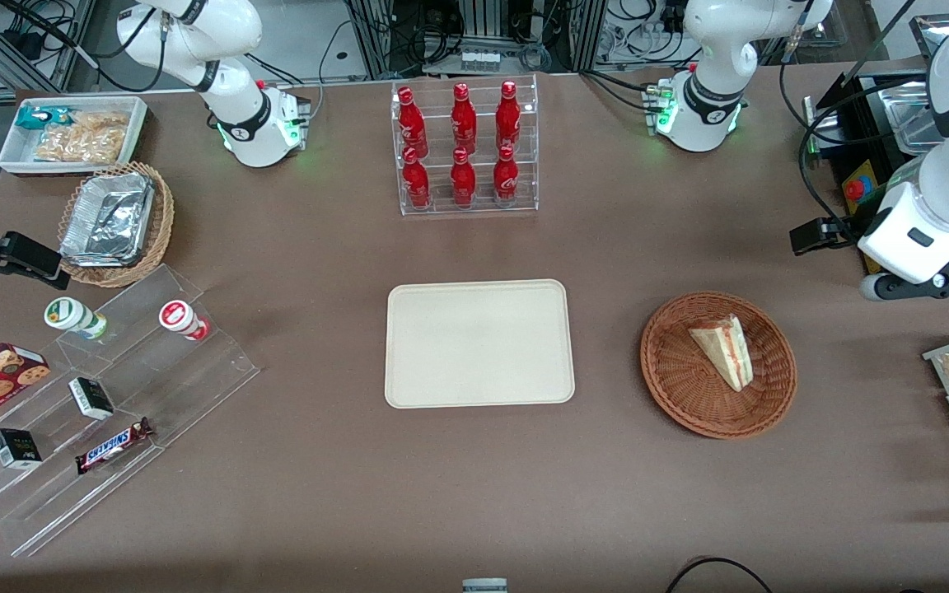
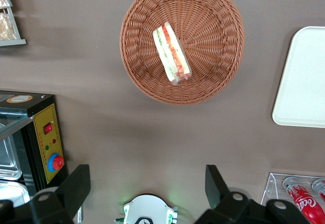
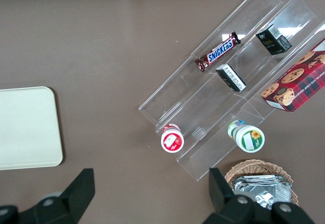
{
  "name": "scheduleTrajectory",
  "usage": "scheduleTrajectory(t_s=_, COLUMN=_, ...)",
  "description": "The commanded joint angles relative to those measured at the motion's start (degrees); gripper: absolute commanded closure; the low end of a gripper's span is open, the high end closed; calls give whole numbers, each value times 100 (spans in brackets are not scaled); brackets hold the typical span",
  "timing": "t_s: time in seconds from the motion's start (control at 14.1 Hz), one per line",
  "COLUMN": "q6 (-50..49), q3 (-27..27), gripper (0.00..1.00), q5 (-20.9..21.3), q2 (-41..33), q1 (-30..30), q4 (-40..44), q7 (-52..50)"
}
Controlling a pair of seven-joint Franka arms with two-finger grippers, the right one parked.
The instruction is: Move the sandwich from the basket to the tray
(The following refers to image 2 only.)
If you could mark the steel warmer pan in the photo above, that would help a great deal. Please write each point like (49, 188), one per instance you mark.
(12, 193)
(7, 158)

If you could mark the red cola bottle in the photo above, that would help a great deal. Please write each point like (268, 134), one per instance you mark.
(304, 203)
(320, 187)

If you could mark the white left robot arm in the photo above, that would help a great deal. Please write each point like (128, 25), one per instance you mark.
(147, 208)

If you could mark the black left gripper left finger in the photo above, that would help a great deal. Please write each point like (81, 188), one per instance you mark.
(71, 191)

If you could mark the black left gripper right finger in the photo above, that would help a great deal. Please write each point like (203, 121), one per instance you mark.
(218, 193)

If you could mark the clear acrylic bottle rack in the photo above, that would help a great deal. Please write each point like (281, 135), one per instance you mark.
(273, 183)

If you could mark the large brown wicker basket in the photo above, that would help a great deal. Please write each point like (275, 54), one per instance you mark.
(208, 31)

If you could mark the cream plastic serving tray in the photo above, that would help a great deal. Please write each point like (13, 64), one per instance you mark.
(304, 81)

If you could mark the triangle sandwich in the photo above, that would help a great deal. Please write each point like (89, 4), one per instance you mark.
(170, 51)

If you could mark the black food warmer yellow panel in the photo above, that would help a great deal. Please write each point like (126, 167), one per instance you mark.
(48, 132)

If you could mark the grey snack display rack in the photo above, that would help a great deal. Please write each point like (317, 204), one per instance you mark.
(12, 43)

